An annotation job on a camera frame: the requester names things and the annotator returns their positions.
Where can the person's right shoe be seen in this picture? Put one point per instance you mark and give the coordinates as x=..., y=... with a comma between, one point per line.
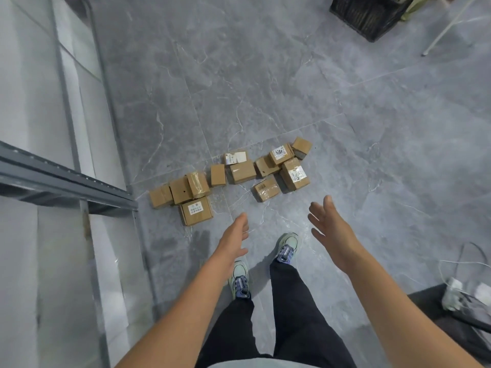
x=287, y=247

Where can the person's leg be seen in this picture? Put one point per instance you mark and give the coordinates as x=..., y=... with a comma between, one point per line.
x=230, y=333
x=299, y=314

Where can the person's right leg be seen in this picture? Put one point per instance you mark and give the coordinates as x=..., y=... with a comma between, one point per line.
x=299, y=314

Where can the yellow green plastic bag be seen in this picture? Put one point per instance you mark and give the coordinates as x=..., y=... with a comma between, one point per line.
x=416, y=5

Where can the person's left leg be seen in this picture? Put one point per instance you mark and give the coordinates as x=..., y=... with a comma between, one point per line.
x=230, y=333

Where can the white power strip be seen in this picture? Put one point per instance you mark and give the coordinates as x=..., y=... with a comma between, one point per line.
x=452, y=295

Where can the person's white shirt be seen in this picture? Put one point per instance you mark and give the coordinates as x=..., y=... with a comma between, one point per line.
x=264, y=365

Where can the person's left forearm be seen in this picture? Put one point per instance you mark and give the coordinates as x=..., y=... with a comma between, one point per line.
x=172, y=321

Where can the person's right forearm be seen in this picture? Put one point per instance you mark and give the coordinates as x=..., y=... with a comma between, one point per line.
x=402, y=321

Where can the black storage crate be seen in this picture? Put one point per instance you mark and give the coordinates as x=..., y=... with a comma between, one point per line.
x=368, y=15

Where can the white chair with orange seat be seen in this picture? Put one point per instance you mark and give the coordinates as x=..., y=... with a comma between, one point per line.
x=449, y=26

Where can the pile of brown cardboard boxes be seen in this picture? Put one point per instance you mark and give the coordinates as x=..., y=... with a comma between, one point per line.
x=161, y=196

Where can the person's right hand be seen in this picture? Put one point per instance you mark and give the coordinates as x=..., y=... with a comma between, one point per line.
x=337, y=237

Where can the person's left hand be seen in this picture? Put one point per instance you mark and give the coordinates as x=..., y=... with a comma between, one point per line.
x=230, y=245

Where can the brown box square white label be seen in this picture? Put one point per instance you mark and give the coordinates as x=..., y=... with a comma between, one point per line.
x=195, y=220

